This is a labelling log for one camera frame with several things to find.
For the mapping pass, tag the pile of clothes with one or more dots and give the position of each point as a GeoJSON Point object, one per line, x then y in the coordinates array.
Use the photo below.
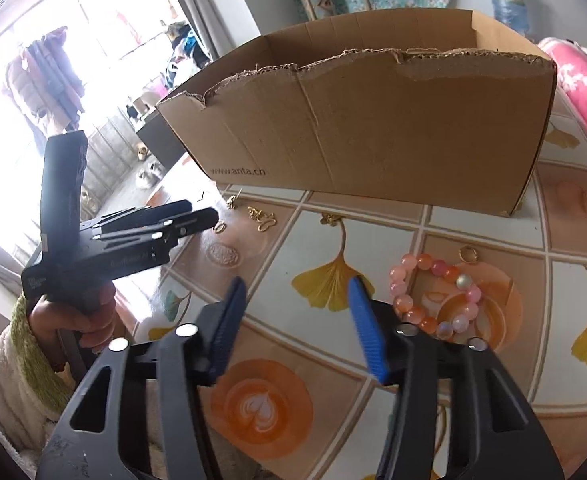
{"type": "Point", "coordinates": [186, 45]}

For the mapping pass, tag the gold hoop earrings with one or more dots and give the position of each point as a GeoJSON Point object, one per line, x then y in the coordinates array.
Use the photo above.
{"type": "Point", "coordinates": [215, 227]}

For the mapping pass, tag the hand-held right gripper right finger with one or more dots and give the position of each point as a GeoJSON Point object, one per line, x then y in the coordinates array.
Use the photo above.
{"type": "Point", "coordinates": [368, 330]}

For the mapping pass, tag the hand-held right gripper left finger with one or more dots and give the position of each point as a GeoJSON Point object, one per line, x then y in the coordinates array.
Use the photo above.
{"type": "Point", "coordinates": [228, 325]}

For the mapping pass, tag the grey board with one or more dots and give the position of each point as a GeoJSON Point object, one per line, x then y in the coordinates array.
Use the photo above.
{"type": "Point", "coordinates": [161, 140]}

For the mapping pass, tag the brown cardboard box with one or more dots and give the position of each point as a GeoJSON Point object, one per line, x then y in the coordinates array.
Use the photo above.
{"type": "Point", "coordinates": [373, 135]}

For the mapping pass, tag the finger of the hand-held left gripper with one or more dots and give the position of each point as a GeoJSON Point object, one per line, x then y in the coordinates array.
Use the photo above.
{"type": "Point", "coordinates": [163, 208]}
{"type": "Point", "coordinates": [201, 217]}

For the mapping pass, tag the beige sandals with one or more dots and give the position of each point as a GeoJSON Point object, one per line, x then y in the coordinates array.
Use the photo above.
{"type": "Point", "coordinates": [141, 151]}

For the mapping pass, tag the hanging brown coat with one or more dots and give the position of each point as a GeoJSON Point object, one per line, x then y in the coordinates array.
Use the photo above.
{"type": "Point", "coordinates": [38, 90]}

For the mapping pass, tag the pink floral blanket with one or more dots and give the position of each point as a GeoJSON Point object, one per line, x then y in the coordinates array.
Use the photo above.
{"type": "Point", "coordinates": [583, 90]}

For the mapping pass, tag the person's left hand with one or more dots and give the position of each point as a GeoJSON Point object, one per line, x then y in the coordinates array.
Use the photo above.
{"type": "Point", "coordinates": [73, 325]}

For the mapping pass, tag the white sneaker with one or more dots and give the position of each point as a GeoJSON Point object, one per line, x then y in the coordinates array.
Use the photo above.
{"type": "Point", "coordinates": [157, 170]}
{"type": "Point", "coordinates": [146, 179]}

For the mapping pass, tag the small gold charm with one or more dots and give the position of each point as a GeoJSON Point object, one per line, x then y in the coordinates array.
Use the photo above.
{"type": "Point", "coordinates": [329, 220]}

